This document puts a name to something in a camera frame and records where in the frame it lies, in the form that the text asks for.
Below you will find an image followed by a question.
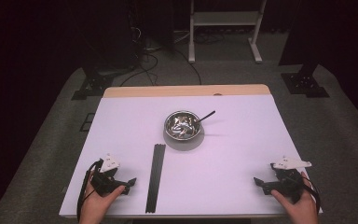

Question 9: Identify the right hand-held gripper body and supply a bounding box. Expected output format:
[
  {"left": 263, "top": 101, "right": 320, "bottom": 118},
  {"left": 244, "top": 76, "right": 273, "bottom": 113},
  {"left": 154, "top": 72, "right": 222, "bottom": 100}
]
[{"left": 269, "top": 156, "right": 312, "bottom": 204}]

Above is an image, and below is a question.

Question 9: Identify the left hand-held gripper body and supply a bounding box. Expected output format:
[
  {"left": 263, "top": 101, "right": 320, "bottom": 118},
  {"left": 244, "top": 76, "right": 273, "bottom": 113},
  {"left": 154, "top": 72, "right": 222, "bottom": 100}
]
[{"left": 89, "top": 152, "right": 129, "bottom": 198}]

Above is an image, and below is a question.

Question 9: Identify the shiny metal bowl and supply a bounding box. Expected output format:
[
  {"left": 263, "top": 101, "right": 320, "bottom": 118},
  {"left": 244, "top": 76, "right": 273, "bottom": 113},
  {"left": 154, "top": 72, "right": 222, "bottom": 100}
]
[{"left": 163, "top": 110, "right": 202, "bottom": 142}]

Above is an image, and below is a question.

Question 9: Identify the person's left hand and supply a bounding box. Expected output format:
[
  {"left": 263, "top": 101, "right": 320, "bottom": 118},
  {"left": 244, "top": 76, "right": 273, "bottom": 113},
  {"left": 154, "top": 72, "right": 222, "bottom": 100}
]
[{"left": 78, "top": 174, "right": 126, "bottom": 224}]

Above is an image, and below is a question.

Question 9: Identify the person's right hand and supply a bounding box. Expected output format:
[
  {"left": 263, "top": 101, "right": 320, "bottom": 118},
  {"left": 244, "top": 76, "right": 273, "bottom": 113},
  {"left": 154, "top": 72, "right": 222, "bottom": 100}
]
[{"left": 270, "top": 172, "right": 320, "bottom": 224}]

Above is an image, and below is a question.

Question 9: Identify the white table mat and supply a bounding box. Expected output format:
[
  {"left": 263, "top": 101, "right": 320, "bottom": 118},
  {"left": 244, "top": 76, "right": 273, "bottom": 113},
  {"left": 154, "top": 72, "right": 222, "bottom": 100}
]
[{"left": 59, "top": 93, "right": 324, "bottom": 217}]

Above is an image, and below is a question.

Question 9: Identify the black stand base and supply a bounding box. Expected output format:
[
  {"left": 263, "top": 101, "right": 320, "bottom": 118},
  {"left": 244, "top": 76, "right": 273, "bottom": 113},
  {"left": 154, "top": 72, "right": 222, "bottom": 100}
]
[
  {"left": 71, "top": 66, "right": 115, "bottom": 101},
  {"left": 280, "top": 63, "right": 330, "bottom": 99}
]

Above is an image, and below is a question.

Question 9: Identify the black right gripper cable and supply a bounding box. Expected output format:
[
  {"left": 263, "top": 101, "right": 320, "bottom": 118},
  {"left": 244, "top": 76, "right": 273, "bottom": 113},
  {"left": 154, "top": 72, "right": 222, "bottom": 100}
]
[{"left": 297, "top": 176, "right": 322, "bottom": 210}]

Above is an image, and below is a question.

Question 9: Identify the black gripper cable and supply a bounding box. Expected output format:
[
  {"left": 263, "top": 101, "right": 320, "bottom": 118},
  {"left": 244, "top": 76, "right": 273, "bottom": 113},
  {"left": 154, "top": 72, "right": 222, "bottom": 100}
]
[
  {"left": 76, "top": 159, "right": 104, "bottom": 222},
  {"left": 297, "top": 176, "right": 322, "bottom": 210}
]

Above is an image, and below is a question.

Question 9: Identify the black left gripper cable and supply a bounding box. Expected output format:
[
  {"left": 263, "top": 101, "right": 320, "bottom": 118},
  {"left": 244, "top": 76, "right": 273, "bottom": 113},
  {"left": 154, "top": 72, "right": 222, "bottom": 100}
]
[{"left": 76, "top": 159, "right": 104, "bottom": 222}]

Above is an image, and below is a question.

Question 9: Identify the black floor cable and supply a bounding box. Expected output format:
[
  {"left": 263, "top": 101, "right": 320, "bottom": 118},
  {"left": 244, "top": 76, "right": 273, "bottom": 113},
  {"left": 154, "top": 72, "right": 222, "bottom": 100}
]
[
  {"left": 173, "top": 48, "right": 203, "bottom": 86},
  {"left": 119, "top": 52, "right": 159, "bottom": 88}
]

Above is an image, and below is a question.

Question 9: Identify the white metal stand frame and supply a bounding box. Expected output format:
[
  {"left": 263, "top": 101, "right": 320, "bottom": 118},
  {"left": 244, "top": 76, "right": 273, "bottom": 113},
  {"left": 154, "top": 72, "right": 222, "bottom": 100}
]
[{"left": 187, "top": 0, "right": 268, "bottom": 64}]

